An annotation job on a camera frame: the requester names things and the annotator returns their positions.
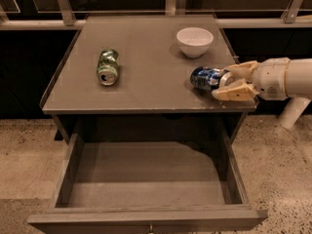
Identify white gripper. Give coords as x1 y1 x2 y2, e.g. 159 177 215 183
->
212 58 291 101

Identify blue pepsi can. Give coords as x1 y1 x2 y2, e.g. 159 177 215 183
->
190 66 235 91

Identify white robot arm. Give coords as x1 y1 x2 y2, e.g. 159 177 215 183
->
212 58 312 129

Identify crushed green soda can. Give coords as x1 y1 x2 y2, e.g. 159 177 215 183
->
97 49 119 86

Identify open grey top drawer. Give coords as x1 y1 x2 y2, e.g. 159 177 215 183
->
28 130 268 234

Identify white ceramic bowl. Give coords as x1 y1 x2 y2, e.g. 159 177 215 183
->
176 27 215 58

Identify grey wooden cabinet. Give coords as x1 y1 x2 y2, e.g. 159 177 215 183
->
39 14 260 144

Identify metal railing frame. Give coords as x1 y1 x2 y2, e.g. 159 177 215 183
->
0 0 312 30

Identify metal drawer handle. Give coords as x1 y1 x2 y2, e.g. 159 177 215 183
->
148 223 154 234

